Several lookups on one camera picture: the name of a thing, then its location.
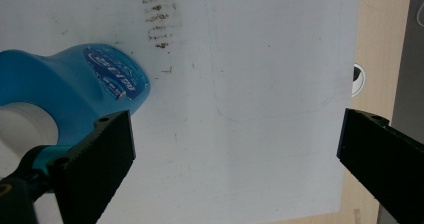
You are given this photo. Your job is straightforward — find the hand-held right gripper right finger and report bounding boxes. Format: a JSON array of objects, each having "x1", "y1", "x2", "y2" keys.
[{"x1": 336, "y1": 107, "x2": 424, "y2": 224}]

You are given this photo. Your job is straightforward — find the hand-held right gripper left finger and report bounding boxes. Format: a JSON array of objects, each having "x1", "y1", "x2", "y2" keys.
[{"x1": 46, "y1": 109, "x2": 137, "y2": 224}]

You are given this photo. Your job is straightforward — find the dark grey panel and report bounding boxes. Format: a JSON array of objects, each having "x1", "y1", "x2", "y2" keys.
[{"x1": 390, "y1": 0, "x2": 424, "y2": 144}]

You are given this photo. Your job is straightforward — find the white board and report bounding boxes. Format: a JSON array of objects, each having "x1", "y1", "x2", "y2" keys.
[{"x1": 0, "y1": 0, "x2": 363, "y2": 224}]

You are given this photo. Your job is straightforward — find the round cable grommet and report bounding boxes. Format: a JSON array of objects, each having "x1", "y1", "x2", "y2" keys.
[{"x1": 351, "y1": 63, "x2": 367, "y2": 98}]

